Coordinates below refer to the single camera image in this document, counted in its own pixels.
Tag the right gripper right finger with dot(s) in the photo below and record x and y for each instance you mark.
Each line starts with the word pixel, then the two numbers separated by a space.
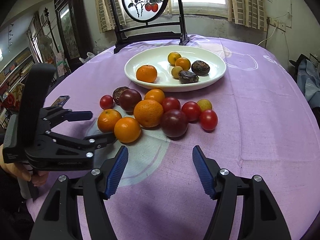
pixel 261 215

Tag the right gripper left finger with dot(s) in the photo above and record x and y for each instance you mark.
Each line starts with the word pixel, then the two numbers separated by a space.
pixel 58 217

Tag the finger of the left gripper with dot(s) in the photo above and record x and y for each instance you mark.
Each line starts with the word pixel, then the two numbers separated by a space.
pixel 53 116
pixel 59 146

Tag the red cherry tomato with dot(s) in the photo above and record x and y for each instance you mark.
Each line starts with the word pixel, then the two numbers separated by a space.
pixel 191 110
pixel 170 103
pixel 106 102
pixel 208 120

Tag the dark purple tomato back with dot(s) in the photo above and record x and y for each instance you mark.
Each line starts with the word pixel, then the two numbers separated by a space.
pixel 128 99

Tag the dark purple tomato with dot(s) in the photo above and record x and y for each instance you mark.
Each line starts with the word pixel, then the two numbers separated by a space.
pixel 128 99
pixel 174 123

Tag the big top orange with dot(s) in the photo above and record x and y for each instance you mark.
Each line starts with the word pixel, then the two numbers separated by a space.
pixel 148 113

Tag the textured mandarin front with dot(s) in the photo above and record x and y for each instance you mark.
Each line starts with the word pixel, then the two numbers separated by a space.
pixel 146 73

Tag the small yellow kumquat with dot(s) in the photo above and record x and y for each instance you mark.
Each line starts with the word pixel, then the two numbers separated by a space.
pixel 177 72

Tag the pale yellow small fruit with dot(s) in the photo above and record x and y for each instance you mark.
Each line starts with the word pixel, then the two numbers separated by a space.
pixel 204 105

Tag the large yellow-orange citrus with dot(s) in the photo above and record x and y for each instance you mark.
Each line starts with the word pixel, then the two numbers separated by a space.
pixel 173 57

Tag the small smooth orange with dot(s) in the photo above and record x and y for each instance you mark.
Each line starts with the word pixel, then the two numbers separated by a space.
pixel 184 63

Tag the left hand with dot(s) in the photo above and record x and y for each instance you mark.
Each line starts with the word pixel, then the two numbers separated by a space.
pixel 19 171

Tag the smartphone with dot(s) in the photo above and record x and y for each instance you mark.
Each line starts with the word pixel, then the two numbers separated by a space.
pixel 60 101

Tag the white plastic bag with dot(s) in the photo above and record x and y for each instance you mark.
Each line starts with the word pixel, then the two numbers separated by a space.
pixel 90 55

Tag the purple tablecloth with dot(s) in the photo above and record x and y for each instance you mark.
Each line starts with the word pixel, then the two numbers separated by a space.
pixel 265 127

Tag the left curtain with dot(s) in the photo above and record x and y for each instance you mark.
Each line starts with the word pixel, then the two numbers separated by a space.
pixel 105 15

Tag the curtain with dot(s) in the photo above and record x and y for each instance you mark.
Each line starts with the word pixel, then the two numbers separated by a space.
pixel 249 13
pixel 105 15

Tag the dark wooden cabinet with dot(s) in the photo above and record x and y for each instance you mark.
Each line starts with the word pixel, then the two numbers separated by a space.
pixel 73 30

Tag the white oval plate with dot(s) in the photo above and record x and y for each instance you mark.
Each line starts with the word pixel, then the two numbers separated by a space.
pixel 167 77

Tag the blue clothes pile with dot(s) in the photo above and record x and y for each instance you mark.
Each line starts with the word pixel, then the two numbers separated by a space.
pixel 308 82

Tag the black framed decorative screen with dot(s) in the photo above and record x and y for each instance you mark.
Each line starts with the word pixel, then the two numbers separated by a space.
pixel 145 12

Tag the right curtain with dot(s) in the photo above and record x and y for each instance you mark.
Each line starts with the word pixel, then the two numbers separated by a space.
pixel 249 13

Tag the wall power socket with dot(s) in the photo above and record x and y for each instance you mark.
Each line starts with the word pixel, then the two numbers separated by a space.
pixel 277 23

